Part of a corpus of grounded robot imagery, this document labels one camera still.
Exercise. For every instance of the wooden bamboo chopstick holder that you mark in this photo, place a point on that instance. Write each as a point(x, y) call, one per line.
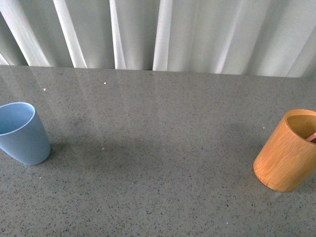
point(287, 159)

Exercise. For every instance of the pink chopstick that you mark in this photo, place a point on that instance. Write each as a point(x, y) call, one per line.
point(312, 137)

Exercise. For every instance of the white pleated curtain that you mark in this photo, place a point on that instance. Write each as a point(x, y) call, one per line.
point(251, 37)

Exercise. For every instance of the light blue plastic cup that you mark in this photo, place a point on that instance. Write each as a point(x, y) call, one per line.
point(22, 134)

